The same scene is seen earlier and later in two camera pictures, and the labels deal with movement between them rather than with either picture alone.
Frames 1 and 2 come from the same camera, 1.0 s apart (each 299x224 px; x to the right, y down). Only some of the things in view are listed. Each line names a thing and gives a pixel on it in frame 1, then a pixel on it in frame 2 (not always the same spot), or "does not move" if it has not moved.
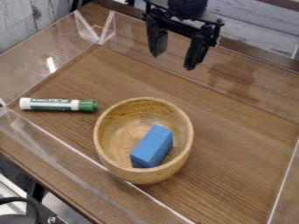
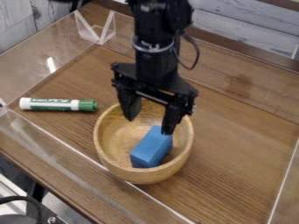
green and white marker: (58, 104) does not move
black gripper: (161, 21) -> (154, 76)
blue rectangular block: (154, 148) does not move
